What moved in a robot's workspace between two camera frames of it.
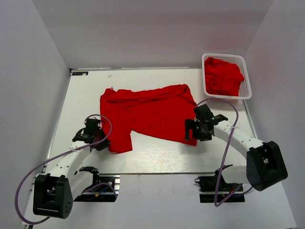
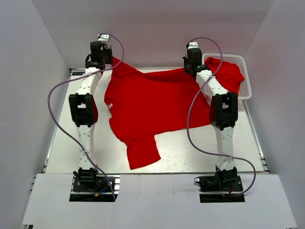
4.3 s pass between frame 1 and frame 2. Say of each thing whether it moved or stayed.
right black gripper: moved
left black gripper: moved
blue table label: stayed
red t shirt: moved
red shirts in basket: stayed
